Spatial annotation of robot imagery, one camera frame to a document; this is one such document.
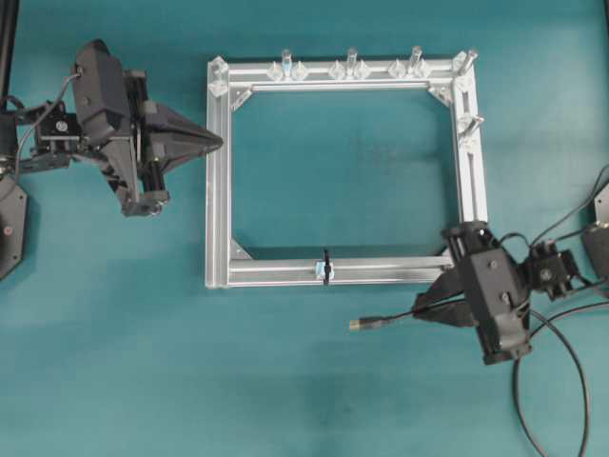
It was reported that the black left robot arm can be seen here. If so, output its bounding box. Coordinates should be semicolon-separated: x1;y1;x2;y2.
1;70;223;276

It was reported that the corner metal peg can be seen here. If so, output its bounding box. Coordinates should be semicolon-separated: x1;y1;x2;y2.
458;49;479;76

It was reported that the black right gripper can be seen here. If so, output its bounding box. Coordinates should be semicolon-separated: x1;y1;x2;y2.
413;221;532;365

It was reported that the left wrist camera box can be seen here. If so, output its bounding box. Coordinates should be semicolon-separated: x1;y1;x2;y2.
73;39;130;145

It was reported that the plain metal peg centre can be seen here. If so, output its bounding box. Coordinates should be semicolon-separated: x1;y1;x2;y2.
346;47;358;79

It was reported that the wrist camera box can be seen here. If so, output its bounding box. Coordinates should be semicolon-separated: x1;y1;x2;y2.
459;248;527;356
73;39;130;145

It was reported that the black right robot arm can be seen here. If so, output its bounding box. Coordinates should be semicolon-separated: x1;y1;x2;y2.
412;221;596;365

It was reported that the metal peg with blue tape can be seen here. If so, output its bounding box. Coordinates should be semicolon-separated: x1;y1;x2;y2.
282;49;293;80

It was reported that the plain metal peg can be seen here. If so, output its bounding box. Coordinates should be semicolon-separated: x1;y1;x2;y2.
408;46;423;77
346;47;358;79

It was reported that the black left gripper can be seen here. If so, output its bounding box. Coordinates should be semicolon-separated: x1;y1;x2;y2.
100;70;224;217

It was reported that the black USB cable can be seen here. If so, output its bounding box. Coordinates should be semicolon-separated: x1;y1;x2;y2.
349;164;609;457

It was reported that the plain metal peg right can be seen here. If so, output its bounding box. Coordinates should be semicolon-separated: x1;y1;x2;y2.
408;46;423;77

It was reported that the black zip tie loop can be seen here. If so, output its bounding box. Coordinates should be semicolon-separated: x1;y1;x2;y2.
323;248;333;286

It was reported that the side metal peg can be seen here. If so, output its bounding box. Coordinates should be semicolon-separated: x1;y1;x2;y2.
457;113;484;137

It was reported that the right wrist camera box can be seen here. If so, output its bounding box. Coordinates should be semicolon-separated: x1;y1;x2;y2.
459;248;527;356

